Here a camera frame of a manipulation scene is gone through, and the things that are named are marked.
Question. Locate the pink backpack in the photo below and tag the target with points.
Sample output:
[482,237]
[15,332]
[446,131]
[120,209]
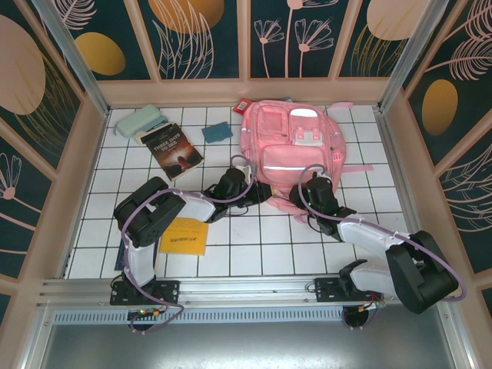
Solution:
[292,153]

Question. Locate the small blue pouch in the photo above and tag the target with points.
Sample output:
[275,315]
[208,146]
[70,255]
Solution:
[217,132]

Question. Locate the dark Three Days book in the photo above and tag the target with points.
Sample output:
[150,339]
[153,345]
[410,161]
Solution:
[173,153]

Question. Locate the yellow envelope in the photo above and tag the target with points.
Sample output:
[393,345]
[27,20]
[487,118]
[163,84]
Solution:
[184,238]

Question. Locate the red card packet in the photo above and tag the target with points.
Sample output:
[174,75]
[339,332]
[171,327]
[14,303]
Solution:
[242,105]

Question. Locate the light blue stapler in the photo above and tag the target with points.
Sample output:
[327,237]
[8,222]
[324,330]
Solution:
[157,123]

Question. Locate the mint green pencil case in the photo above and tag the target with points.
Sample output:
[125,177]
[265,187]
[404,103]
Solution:
[136,121]

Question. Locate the dark blue patterned book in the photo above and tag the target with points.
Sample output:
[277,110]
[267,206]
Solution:
[120,261]

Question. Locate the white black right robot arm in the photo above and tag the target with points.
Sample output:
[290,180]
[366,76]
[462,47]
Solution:
[419,276]

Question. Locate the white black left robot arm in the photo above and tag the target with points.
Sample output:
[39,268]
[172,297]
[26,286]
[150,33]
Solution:
[146,219]

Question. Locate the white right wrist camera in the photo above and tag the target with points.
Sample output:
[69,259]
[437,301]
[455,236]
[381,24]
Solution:
[323,176]

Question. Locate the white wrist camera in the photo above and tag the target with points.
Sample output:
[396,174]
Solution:
[243,169]
[323,176]

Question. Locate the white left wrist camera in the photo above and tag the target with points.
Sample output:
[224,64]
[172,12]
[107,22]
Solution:
[243,169]

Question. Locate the aluminium side rail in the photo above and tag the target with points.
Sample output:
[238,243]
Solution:
[399,184]

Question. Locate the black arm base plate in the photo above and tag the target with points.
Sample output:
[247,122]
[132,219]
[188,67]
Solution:
[169,292]
[326,292]

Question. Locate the aluminium mounting rail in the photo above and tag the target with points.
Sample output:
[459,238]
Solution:
[246,288]

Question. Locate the wall panel pink flowers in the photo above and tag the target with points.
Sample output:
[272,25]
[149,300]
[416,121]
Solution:
[292,57]

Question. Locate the wall panel pink feathers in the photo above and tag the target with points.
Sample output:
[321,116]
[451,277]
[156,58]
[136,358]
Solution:
[469,200]

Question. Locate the wall panel orange oval feather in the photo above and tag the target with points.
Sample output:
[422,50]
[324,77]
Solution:
[442,104]

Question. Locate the aluminium corner post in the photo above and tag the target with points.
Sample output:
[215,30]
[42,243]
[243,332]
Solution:
[403,57]
[77,65]

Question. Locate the wall panel orange disc feather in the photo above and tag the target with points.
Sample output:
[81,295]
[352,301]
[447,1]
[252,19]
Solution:
[184,23]

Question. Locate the wall panel yellow oval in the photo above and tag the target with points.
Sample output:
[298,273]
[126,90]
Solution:
[100,54]

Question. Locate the wall panel cream disc grass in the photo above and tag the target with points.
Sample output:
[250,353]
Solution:
[384,19]

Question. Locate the wall panel single cream flower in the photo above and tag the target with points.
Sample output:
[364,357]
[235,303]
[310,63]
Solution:
[19,200]

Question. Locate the wall panel large cream disc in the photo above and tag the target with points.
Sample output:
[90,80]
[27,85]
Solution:
[23,69]

